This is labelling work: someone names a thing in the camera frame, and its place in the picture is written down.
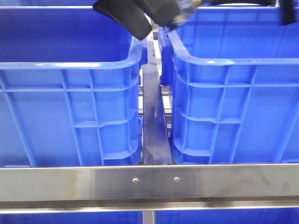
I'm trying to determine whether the blue plastic crate left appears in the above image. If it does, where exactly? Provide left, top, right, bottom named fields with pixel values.
left=0, top=6, right=148, bottom=168

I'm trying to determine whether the blue plastic crate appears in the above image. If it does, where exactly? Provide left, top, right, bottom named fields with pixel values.
left=0, top=6, right=148, bottom=168
left=158, top=6, right=299, bottom=164

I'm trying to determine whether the blue crate rear left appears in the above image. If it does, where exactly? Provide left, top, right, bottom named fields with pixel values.
left=0, top=0, right=96, bottom=7

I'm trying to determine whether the blue plastic crate right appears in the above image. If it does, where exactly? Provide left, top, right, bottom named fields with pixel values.
left=158, top=6, right=299, bottom=164

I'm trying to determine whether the steel centre divider rail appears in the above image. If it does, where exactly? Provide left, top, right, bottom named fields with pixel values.
left=142, top=34, right=173, bottom=165

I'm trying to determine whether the blue crate lower right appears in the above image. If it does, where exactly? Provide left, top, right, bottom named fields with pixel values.
left=156, top=208, right=299, bottom=224

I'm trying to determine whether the stainless steel front rail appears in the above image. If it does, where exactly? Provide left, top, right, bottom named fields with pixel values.
left=0, top=163, right=299, bottom=214

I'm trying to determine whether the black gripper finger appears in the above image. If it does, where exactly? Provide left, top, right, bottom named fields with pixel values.
left=93, top=0, right=152, bottom=41
left=137, top=0, right=179, bottom=26

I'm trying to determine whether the blue crate lower left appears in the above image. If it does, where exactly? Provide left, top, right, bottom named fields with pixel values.
left=0, top=211, right=142, bottom=224

